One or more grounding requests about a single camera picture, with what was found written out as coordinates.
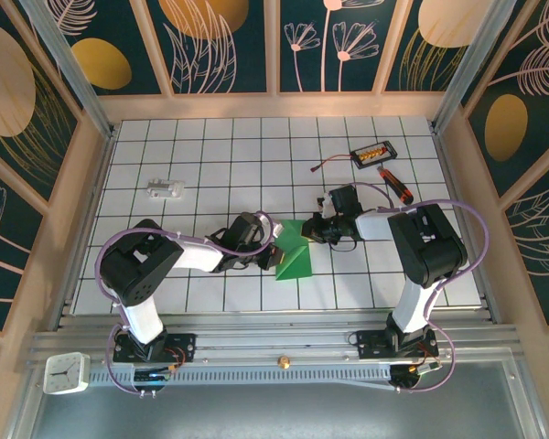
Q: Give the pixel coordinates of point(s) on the white plastic part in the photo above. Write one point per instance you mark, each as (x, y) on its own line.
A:
(164, 189)

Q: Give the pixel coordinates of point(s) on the green paper sheet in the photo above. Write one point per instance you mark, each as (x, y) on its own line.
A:
(297, 267)

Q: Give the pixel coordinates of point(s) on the orange black utility knife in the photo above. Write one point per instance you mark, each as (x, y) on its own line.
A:
(395, 185)

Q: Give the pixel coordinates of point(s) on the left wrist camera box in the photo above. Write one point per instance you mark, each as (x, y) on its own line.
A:
(278, 228)

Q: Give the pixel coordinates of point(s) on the grey metal sheet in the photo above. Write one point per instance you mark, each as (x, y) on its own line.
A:
(274, 411)

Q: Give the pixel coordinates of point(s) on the aluminium side rail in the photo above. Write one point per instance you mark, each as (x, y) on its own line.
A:
(459, 219)
(91, 215)

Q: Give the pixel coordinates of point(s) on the brass knob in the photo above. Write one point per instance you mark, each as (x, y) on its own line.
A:
(283, 362)

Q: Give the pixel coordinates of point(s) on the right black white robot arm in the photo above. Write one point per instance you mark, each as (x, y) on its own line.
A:
(425, 247)

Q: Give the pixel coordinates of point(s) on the aluminium corner post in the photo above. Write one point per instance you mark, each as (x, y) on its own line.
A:
(68, 68)
(471, 64)

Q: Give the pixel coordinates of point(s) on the black board with gold connectors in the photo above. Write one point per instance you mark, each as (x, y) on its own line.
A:
(373, 154)

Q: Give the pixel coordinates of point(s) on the white square clock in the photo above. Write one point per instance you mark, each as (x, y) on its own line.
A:
(66, 374)

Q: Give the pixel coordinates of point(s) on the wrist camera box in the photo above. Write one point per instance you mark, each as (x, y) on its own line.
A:
(278, 228)
(326, 205)

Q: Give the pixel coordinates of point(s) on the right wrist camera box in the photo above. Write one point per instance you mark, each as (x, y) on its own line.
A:
(326, 205)

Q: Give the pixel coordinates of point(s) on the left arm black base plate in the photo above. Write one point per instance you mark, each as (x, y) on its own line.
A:
(183, 347)

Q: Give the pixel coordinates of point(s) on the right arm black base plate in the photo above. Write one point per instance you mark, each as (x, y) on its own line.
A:
(370, 345)

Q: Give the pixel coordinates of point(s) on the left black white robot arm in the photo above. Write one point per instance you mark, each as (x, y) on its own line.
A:
(137, 265)

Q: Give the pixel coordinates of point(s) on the aluminium front rail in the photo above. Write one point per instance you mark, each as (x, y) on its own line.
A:
(274, 338)

